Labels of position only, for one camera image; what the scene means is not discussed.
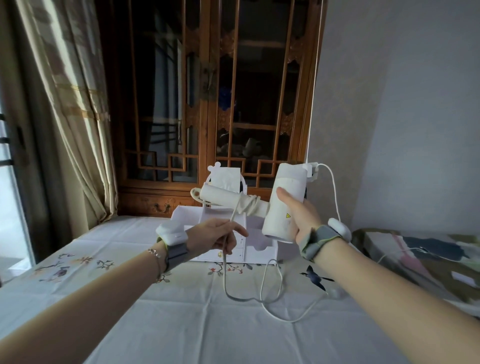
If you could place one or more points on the person's right thumb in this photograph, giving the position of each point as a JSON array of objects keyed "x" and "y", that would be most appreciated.
[{"x": 286, "y": 198}]

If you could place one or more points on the dark framed glass window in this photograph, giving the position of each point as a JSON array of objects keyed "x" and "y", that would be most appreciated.
[{"x": 13, "y": 187}]

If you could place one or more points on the person's right hand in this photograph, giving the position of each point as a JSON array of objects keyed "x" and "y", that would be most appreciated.
[{"x": 305, "y": 219}]

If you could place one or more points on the carved wooden glass cabinet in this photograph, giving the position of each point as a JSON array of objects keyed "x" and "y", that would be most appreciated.
[{"x": 210, "y": 93}]

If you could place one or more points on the colourful patterned bed cover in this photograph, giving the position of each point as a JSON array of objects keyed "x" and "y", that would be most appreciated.
[{"x": 427, "y": 262}]

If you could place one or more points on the white paper organizer box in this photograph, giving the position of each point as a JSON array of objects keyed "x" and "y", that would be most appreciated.
[{"x": 195, "y": 240}]

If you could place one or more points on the person's left hand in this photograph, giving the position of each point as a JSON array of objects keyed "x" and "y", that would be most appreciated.
[{"x": 208, "y": 235}]

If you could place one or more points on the person's left forearm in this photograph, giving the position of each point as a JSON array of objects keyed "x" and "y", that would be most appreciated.
[{"x": 93, "y": 300}]

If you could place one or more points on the person's right forearm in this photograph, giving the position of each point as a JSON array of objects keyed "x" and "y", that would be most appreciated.
[{"x": 393, "y": 296}]

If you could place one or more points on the white wrist tracker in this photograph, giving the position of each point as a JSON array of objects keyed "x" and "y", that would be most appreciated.
[
  {"x": 171, "y": 233},
  {"x": 339, "y": 229}
]

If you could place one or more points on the white wall charger plug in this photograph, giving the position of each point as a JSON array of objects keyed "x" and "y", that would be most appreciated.
[{"x": 312, "y": 169}]

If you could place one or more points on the beige patterned curtain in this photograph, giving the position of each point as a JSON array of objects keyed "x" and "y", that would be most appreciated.
[{"x": 78, "y": 112}]

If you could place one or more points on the white hair dryer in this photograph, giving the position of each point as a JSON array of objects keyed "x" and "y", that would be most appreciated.
[{"x": 283, "y": 198}]

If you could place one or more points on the white floral tablecloth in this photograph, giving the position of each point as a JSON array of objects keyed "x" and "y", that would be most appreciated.
[{"x": 168, "y": 322}]

